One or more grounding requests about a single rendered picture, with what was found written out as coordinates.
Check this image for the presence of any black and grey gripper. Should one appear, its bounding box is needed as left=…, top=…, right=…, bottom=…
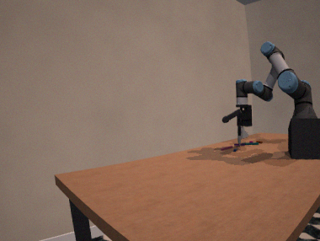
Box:
left=236, top=104, right=252, bottom=146

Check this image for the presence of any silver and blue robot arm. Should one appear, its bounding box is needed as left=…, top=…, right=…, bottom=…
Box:
left=236, top=41, right=317, bottom=118

